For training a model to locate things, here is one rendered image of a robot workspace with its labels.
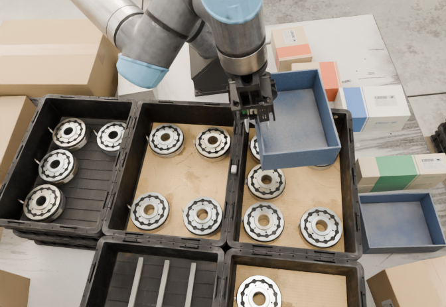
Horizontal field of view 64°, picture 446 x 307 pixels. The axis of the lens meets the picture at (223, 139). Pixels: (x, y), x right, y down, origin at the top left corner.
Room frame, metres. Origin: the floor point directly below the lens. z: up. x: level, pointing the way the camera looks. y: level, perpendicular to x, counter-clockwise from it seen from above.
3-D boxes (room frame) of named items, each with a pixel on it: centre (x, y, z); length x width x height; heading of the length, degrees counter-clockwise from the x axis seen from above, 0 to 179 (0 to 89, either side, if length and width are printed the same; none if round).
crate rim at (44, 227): (0.50, 0.42, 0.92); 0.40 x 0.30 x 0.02; 166
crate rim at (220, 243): (0.43, 0.13, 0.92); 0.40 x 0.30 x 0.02; 166
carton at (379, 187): (0.38, -0.49, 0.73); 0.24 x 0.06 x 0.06; 86
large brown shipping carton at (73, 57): (0.95, 0.57, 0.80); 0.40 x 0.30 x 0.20; 79
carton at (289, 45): (0.94, -0.30, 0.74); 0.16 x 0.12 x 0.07; 179
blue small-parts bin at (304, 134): (0.40, -0.15, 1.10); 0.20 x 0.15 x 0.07; 177
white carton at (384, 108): (0.62, -0.50, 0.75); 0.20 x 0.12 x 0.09; 83
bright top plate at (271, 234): (0.27, -0.07, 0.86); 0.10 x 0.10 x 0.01
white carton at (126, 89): (0.90, 0.28, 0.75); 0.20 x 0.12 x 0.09; 1
